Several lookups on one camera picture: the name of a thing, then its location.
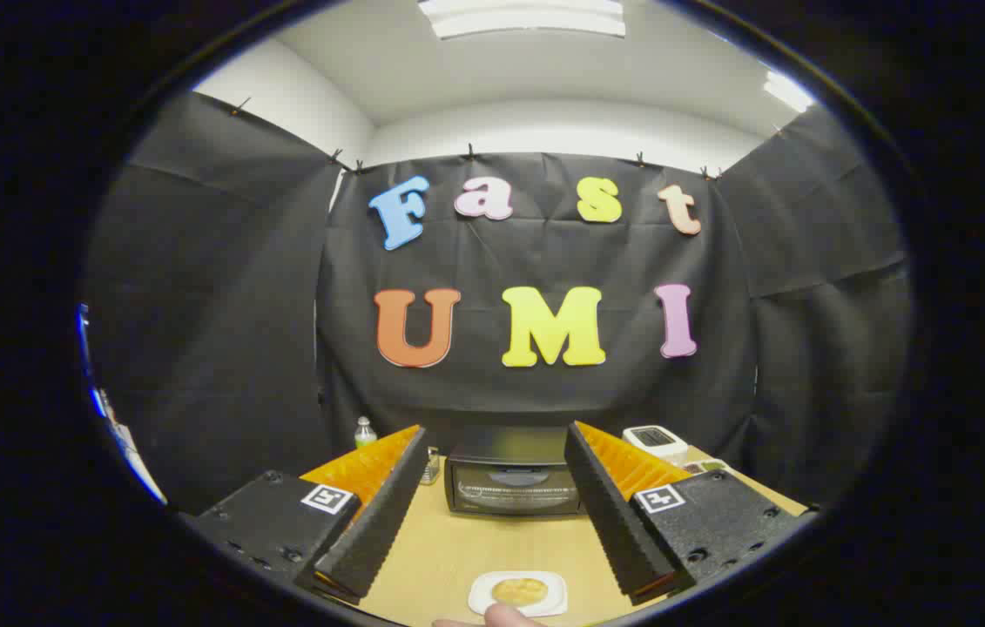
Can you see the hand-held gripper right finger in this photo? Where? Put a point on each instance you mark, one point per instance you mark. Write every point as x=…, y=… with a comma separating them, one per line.
x=610, y=505

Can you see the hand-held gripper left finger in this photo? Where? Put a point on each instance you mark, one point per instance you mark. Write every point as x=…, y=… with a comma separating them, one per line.
x=379, y=514

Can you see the black toaster oven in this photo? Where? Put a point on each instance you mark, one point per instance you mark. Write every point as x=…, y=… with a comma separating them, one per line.
x=509, y=488

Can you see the round bread bun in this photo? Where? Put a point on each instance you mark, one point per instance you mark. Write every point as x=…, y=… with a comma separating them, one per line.
x=520, y=591

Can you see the white pop-up toaster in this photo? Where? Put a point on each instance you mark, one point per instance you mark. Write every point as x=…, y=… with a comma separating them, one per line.
x=654, y=440

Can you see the green label plastic bottle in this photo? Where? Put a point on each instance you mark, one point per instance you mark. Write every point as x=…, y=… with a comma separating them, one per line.
x=365, y=433

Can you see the divided white snack dish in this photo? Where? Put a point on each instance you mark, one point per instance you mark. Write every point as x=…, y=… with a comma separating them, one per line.
x=705, y=466

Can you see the white square plate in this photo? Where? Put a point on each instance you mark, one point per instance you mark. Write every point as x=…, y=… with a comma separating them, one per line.
x=479, y=601

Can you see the black backdrop cloth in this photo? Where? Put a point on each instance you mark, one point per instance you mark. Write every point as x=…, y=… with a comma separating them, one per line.
x=222, y=348

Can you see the small ceiling light panel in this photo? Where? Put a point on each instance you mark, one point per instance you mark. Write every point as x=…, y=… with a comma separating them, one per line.
x=786, y=91

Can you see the long ceiling light panel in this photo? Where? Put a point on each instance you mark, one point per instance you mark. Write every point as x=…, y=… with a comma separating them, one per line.
x=527, y=17

